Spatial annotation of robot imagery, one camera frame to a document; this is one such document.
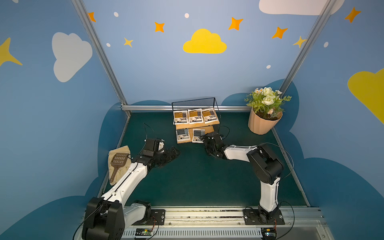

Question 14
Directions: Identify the grey coffee bag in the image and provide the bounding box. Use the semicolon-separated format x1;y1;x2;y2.
176;129;191;143
192;129;206;144

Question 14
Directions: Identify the yellow coffee bag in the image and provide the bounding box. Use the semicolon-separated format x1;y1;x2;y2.
173;110;189;125
202;108;218;124
188;109;204;124

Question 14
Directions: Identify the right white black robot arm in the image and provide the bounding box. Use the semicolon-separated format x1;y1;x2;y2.
201;132;285;225

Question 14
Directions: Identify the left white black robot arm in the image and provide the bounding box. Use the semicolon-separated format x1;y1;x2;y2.
77;139;181;240

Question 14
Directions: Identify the brown slotted spatula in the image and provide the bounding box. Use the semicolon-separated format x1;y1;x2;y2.
110;153;130;185

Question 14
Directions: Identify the potted artificial flower plant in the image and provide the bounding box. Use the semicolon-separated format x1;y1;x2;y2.
245;87;292;135

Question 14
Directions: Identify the left small circuit board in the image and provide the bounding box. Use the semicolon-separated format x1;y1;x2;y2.
135;229;154;238

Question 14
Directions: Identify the small circuit board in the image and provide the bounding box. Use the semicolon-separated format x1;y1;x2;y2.
135;229;154;238
261;228;277;240

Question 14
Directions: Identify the right small circuit board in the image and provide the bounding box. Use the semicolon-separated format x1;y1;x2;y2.
261;228;277;240

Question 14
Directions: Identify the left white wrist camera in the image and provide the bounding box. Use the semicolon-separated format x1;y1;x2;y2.
156;141;165;152

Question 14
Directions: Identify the two-tier wooden wire shelf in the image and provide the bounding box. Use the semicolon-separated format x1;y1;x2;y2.
172;98;221;144

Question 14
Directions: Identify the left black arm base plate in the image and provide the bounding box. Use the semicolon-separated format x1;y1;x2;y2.
133;209;166;226

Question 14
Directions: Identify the aluminium front rail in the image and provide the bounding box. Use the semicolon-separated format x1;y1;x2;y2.
122;206;334;240

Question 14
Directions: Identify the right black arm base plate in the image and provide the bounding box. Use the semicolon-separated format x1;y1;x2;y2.
243;208;285;226

